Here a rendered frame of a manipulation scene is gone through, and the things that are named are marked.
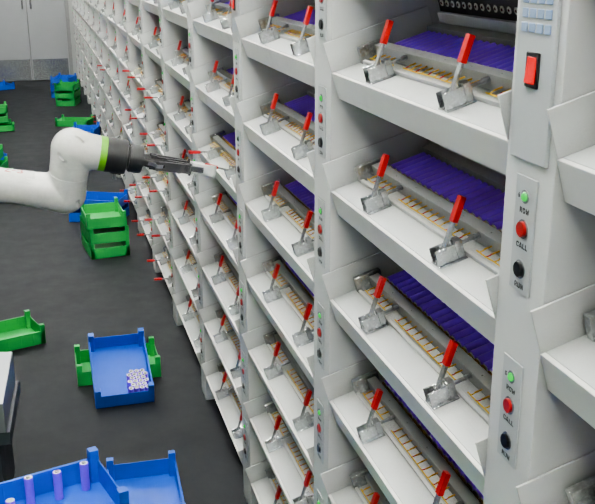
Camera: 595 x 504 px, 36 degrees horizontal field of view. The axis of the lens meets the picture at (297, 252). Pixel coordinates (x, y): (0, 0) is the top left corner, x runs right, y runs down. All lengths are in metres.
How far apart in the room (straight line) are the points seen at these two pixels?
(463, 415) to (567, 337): 0.30
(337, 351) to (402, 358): 0.31
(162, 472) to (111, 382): 0.60
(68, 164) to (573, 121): 1.70
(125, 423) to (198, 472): 0.41
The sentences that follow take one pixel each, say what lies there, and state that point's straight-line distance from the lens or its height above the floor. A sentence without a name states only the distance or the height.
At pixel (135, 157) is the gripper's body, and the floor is 0.98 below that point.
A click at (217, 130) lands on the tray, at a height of 0.95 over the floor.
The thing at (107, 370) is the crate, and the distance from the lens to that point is 3.37.
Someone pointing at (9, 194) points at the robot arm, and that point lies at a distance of 2.46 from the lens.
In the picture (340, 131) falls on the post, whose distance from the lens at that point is 1.55.
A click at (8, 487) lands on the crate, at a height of 0.44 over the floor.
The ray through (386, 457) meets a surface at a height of 0.70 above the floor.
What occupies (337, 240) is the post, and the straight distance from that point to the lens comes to 1.60.
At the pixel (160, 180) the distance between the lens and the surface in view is 4.22.
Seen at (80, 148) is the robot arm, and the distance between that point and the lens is 2.40.
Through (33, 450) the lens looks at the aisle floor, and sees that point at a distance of 3.05.
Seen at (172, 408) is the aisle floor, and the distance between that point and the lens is 3.20.
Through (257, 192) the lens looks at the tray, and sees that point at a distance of 2.27.
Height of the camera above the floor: 1.47
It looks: 18 degrees down
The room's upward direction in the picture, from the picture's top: straight up
